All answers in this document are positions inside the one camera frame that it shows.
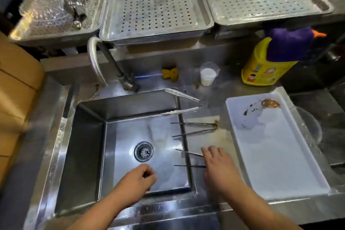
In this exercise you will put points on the clear cup with white liquid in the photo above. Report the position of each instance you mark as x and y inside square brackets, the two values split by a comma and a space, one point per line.
[208, 76]

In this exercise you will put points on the steel ball-ended bar tool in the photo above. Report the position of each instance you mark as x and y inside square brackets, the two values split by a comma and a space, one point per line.
[74, 6]

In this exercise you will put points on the white plastic tray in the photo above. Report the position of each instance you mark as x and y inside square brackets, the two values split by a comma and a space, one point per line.
[277, 151]

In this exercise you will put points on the purple cloth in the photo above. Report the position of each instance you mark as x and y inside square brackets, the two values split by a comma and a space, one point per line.
[288, 43]

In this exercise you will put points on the stainless steel sink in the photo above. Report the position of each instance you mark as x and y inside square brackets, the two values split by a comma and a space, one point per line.
[121, 135]

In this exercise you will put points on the white-tipped metal tongs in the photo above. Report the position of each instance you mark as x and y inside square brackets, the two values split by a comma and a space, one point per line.
[183, 95]

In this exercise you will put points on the yellow detergent bottle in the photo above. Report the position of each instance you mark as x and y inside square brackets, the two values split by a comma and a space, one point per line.
[258, 70]

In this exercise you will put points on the clear glass dish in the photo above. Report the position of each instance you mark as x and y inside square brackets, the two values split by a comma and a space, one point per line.
[43, 11]

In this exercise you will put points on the light wooden cabinet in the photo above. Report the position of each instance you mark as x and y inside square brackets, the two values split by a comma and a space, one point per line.
[16, 89]

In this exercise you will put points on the person's right hand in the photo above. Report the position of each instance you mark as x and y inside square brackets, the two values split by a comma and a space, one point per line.
[221, 170]

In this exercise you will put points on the person's left hand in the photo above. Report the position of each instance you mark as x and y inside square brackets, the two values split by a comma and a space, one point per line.
[137, 181]

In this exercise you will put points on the steel tongs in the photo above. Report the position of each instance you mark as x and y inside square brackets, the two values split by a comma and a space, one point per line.
[199, 123]
[188, 152]

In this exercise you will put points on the person's left forearm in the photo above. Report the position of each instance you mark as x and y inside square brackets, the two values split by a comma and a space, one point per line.
[102, 213]

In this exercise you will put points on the person's right forearm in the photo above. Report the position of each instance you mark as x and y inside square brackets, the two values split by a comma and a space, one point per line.
[253, 211]

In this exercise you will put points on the curved steel faucet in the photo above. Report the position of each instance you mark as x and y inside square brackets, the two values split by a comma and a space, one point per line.
[94, 60]

